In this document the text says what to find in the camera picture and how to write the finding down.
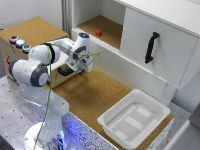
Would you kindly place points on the red button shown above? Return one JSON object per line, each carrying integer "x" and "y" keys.
{"x": 14, "y": 38}

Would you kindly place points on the blue button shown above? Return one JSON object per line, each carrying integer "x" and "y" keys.
{"x": 20, "y": 42}

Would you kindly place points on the white sliding door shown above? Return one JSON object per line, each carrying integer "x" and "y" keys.
{"x": 166, "y": 56}

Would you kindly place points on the white cabinet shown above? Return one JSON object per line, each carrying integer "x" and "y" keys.
{"x": 133, "y": 75}

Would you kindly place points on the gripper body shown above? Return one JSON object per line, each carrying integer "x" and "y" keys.
{"x": 80, "y": 63}

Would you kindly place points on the white plastic box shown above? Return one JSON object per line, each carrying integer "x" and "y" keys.
{"x": 133, "y": 120}

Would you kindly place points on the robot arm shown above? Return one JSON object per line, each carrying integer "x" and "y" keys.
{"x": 31, "y": 71}

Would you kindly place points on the green button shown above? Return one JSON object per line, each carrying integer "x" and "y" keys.
{"x": 26, "y": 47}

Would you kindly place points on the wooden drawer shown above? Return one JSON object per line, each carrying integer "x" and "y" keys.
{"x": 61, "y": 80}

